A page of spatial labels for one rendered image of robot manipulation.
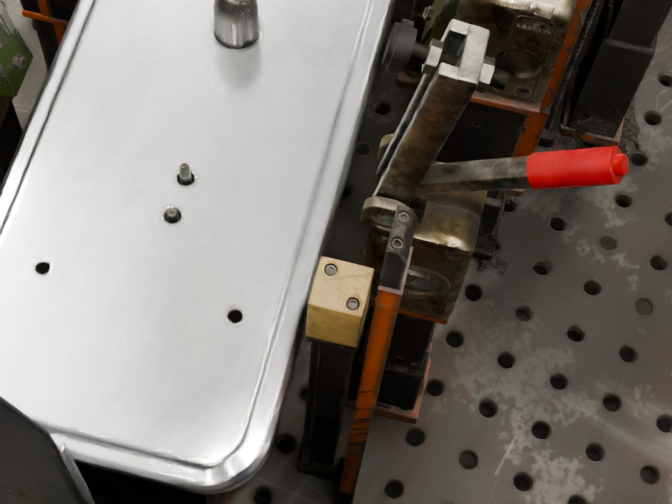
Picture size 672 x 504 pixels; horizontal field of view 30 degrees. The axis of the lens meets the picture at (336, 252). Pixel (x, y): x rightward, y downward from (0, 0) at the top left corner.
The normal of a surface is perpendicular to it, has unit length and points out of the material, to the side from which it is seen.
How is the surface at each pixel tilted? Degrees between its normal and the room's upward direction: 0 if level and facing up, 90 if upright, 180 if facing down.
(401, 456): 0
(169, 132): 0
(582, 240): 0
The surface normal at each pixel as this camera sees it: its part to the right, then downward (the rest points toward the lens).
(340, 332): -0.24, 0.87
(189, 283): 0.05, -0.43
